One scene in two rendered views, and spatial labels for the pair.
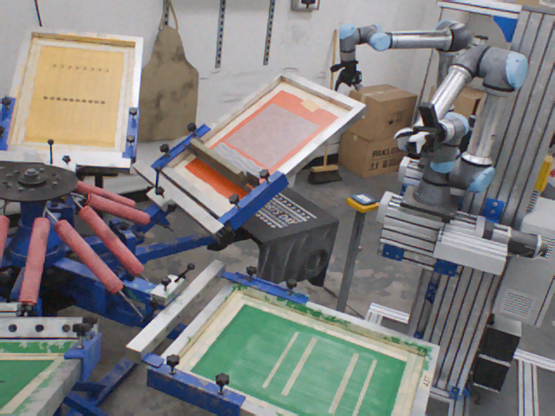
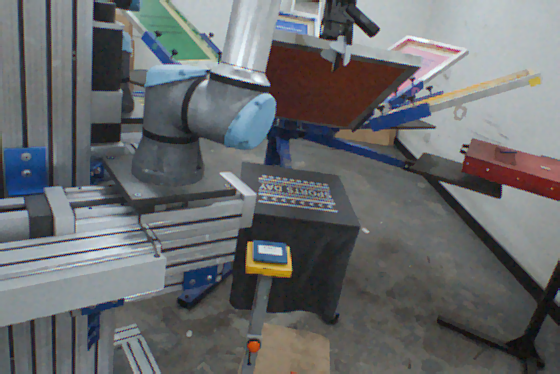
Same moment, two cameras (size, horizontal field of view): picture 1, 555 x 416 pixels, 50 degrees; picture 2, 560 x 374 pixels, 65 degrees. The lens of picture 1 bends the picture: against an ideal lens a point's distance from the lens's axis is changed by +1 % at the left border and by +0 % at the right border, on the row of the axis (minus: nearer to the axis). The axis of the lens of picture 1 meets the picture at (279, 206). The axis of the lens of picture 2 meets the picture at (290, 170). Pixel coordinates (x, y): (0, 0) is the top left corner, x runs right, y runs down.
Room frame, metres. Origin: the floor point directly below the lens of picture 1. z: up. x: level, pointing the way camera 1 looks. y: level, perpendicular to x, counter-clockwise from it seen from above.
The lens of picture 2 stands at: (3.43, -1.34, 1.65)
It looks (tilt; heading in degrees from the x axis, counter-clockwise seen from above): 21 degrees down; 124
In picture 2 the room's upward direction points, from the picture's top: 11 degrees clockwise
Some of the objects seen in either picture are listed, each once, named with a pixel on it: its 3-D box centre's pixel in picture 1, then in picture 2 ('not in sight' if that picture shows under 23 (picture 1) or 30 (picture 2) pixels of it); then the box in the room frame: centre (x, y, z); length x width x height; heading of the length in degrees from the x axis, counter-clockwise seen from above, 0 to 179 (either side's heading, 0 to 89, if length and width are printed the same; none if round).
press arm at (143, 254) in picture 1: (184, 243); (285, 160); (2.22, 0.39, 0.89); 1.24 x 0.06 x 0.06; 132
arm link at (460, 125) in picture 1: (452, 129); not in sight; (1.96, -0.55, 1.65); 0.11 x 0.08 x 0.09; 139
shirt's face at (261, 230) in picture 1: (273, 211); (295, 190); (2.55, 0.03, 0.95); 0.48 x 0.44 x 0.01; 132
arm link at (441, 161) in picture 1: (440, 153); not in sight; (1.97, -0.53, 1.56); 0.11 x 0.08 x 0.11; 49
